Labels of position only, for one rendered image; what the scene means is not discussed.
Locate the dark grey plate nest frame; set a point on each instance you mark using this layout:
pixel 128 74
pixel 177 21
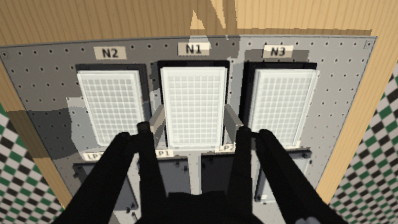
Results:
pixel 142 74

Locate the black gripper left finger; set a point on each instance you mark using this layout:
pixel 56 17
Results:
pixel 96 198

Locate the black l-shaped locator bracket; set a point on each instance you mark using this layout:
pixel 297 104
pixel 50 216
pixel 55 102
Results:
pixel 248 80

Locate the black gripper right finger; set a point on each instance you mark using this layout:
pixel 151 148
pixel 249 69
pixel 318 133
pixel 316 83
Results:
pixel 298 201

